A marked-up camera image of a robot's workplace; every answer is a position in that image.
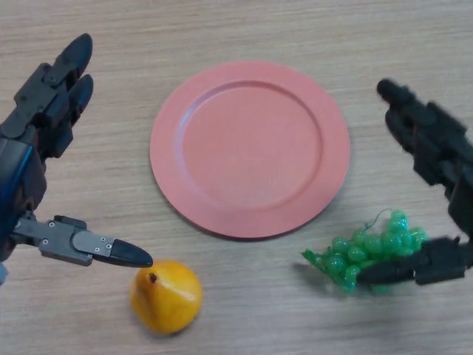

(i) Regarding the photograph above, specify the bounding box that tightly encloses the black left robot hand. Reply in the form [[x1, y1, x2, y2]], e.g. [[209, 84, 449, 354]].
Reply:
[[0, 33, 154, 269]]

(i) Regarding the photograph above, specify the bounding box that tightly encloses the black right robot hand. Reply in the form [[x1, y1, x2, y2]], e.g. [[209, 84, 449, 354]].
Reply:
[[356, 77, 473, 286]]

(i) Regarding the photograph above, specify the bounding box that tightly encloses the green grapes bunch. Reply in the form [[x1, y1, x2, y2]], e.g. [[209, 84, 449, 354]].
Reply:
[[301, 209, 430, 296]]

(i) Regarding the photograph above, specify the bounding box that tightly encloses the pink round plate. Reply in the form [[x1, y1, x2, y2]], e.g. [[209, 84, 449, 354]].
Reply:
[[149, 61, 351, 242]]

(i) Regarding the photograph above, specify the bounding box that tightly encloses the orange yellow pear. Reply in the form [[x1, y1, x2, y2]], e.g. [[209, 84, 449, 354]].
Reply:
[[129, 260, 203, 325]]

